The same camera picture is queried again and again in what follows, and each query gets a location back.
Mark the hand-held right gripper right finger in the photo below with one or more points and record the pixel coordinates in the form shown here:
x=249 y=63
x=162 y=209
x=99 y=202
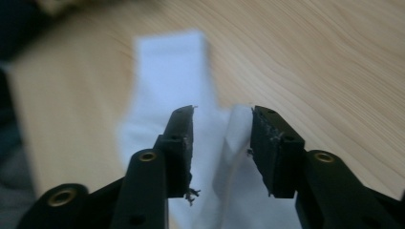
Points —
x=275 y=159

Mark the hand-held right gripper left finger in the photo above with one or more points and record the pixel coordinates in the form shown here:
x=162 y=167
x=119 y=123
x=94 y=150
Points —
x=180 y=152

